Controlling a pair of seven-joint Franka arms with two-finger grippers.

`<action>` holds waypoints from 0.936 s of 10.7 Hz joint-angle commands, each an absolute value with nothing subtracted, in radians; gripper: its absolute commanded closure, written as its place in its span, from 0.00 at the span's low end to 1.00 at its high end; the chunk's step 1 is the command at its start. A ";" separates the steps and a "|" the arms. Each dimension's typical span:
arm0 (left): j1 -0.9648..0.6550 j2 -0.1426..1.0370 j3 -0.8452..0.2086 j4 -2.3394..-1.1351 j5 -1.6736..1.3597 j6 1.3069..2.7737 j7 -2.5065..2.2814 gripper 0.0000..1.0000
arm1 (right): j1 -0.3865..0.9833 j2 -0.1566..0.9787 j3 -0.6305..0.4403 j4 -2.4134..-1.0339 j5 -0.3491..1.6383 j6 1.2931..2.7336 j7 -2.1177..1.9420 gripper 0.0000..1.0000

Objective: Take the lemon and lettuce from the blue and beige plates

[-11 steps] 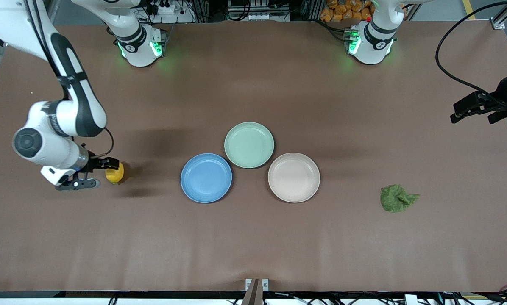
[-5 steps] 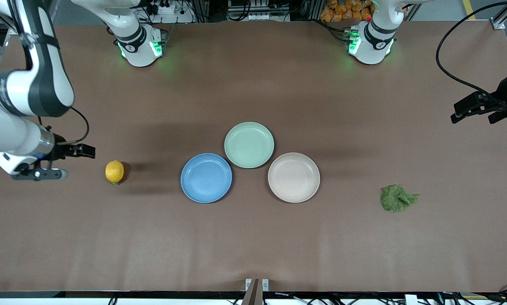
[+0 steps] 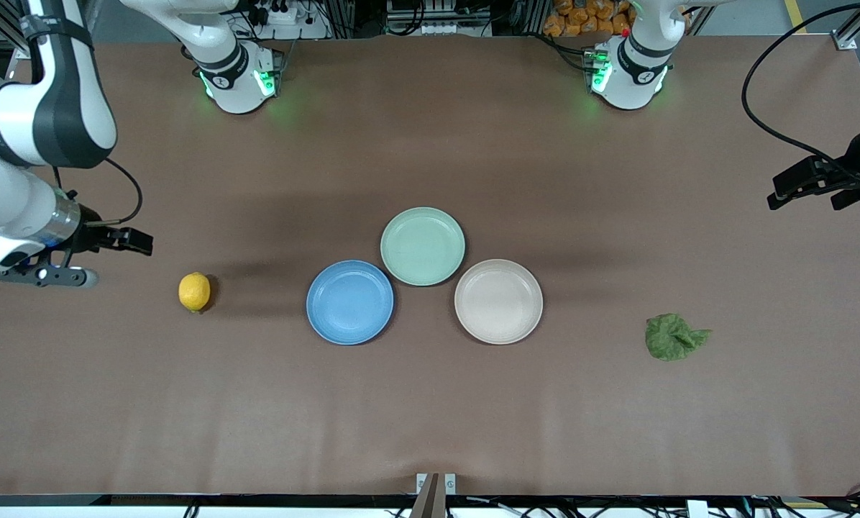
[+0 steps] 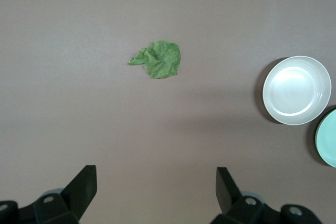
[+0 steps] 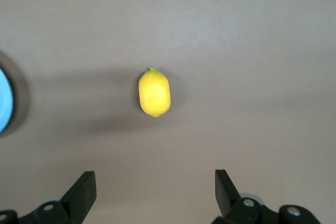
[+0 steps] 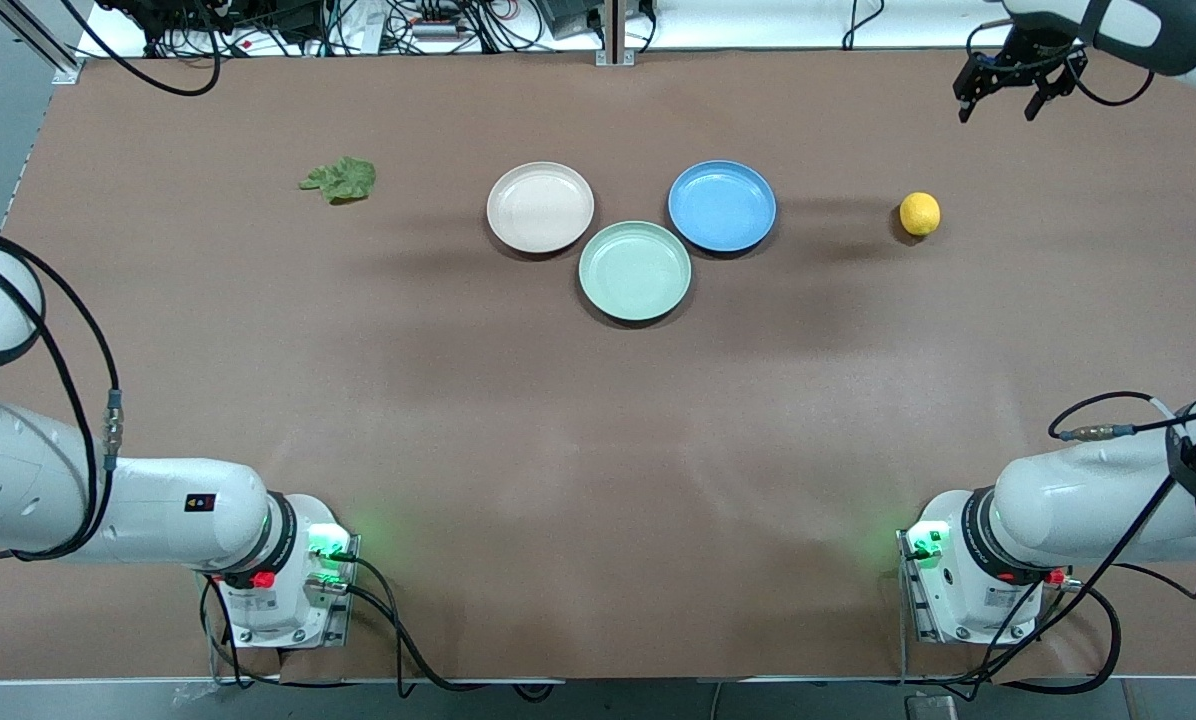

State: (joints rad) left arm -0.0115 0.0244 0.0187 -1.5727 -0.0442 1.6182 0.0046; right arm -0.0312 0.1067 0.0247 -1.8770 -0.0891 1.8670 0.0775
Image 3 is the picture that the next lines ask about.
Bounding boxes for mint green plate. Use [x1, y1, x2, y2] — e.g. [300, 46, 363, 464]
[380, 207, 466, 287]

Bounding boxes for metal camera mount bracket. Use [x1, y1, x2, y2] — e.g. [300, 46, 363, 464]
[410, 473, 457, 518]

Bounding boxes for white power strip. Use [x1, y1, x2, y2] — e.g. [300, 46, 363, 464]
[239, 0, 330, 40]

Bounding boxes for yellow lemon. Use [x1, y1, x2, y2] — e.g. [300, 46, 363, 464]
[178, 272, 211, 313]

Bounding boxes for green lettuce leaf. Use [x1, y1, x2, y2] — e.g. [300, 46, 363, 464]
[645, 313, 712, 362]

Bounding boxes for orange snack packets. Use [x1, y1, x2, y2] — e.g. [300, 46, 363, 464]
[543, 0, 636, 37]

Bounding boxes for blue plate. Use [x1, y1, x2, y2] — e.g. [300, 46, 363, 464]
[306, 260, 395, 346]

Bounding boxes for beige plate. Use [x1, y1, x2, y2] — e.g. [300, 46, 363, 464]
[454, 259, 544, 345]

